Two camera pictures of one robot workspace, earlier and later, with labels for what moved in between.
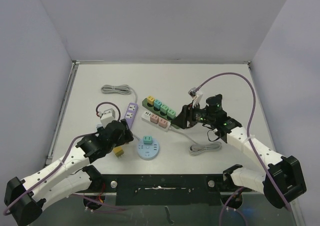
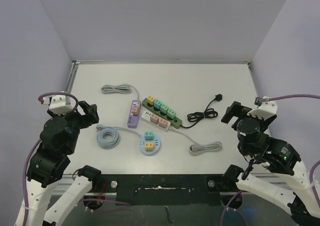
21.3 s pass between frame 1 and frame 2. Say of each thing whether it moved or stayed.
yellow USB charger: stayed
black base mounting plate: stayed
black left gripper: moved
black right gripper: moved
